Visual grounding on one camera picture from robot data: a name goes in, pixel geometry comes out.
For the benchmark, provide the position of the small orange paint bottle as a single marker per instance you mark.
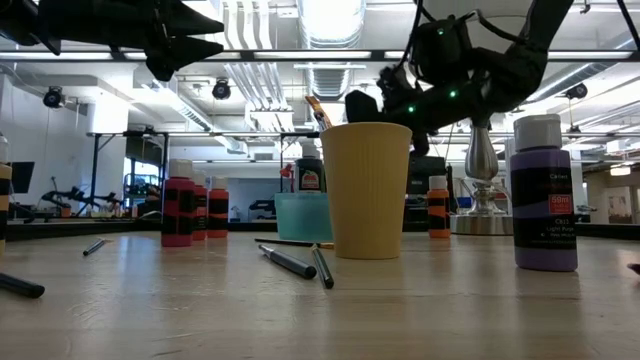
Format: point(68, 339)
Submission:
point(439, 194)

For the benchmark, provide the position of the black pen left edge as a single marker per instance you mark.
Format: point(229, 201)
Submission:
point(22, 286)

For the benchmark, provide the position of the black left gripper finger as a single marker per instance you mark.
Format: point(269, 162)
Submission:
point(180, 55)
point(187, 20)

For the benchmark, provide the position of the small light purple paint bottle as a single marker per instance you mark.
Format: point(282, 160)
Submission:
point(542, 160)

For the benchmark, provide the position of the framed wall picture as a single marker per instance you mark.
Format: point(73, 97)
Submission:
point(620, 209)

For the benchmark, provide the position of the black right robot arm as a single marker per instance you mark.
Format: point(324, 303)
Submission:
point(520, 65)

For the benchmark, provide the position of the overhead light bar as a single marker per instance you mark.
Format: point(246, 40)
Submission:
point(235, 55)

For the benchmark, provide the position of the table lamp with white shade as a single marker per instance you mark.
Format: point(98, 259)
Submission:
point(481, 150)

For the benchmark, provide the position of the large dark paint bottle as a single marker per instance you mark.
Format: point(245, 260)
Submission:
point(310, 167)

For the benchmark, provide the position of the black cabinet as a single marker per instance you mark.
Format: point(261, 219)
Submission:
point(425, 170)

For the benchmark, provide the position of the yellow ribbed cup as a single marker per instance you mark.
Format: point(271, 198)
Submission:
point(367, 200)

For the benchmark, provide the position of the background black robot arm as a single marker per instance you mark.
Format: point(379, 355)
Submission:
point(75, 195)

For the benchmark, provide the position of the small red paint bottle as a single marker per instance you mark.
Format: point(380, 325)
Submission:
point(200, 190)
point(218, 192)

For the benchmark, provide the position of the background black frame stand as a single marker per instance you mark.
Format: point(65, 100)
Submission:
point(164, 150)

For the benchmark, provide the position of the small magenta paint bottle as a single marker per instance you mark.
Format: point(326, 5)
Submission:
point(177, 184)

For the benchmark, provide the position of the black monitor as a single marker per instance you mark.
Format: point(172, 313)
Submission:
point(22, 175)

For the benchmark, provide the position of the green plastic tray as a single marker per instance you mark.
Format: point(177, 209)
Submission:
point(300, 220)

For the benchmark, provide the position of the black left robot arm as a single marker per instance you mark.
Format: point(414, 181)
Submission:
point(15, 20)

